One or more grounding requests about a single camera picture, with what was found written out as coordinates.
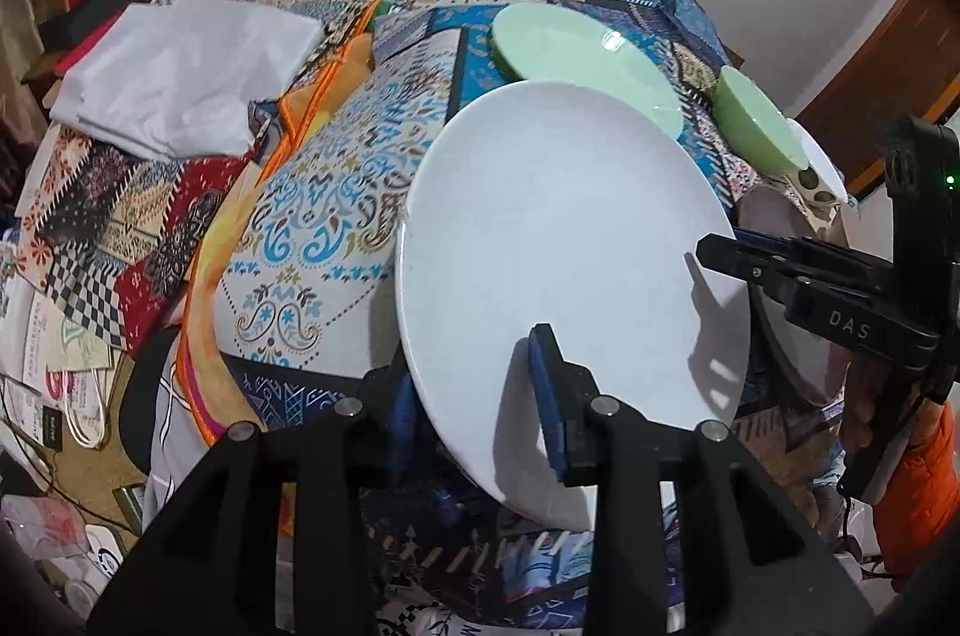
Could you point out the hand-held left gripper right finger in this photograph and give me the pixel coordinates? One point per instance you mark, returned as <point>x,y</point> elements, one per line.
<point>544,396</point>

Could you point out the white folded cloth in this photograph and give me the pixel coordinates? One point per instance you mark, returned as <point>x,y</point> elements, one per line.
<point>187,66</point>

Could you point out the person's right forearm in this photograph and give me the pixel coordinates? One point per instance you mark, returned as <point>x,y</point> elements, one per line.
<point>926,486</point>

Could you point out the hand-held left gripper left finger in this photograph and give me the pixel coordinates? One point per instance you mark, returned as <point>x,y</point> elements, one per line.
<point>401,415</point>

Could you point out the green bowl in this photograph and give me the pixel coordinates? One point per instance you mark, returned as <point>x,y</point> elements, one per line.
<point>750,111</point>

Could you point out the person's right hand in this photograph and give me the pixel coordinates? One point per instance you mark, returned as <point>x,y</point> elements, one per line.
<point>859,407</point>

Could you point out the white plate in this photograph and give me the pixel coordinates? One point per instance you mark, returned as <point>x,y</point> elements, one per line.
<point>562,231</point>

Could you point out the wooden door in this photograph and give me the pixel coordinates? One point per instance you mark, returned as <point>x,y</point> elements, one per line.
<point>900,51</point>

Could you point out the paper bag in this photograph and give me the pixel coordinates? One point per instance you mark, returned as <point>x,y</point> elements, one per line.
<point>67,343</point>

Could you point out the white spotted bowl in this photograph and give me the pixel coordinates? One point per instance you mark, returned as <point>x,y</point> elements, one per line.
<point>821,163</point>

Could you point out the striped curtain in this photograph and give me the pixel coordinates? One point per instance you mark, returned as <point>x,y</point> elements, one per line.
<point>30,6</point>

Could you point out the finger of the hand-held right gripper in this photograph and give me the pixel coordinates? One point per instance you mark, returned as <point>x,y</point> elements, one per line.
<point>739,257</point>
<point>780,242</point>

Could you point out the green plate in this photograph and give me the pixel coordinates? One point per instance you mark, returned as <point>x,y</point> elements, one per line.
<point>570,51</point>

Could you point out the dark grey box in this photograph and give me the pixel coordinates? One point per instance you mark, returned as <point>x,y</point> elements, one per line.
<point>90,10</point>

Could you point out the patchwork blanket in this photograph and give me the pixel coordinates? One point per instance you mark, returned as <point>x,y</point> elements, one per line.
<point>337,208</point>

